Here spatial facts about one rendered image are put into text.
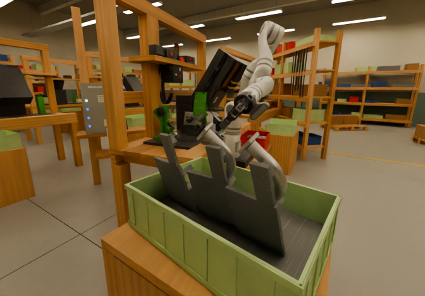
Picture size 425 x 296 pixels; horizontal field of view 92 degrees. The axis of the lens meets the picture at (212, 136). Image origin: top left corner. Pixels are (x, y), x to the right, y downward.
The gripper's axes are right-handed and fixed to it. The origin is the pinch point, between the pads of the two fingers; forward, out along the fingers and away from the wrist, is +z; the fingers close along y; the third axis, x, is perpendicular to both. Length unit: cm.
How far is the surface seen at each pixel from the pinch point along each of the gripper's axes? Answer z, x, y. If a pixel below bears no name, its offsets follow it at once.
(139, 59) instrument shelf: -61, -81, -65
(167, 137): 13.6, -9.9, -11.5
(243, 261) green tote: 31.3, 23.1, -1.1
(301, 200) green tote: -4.7, 39.3, -8.2
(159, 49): -78, -78, -58
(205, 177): 15.1, 7.0, -11.0
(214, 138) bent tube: 11.3, 0.9, -0.1
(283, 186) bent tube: 16.8, 19.5, 9.4
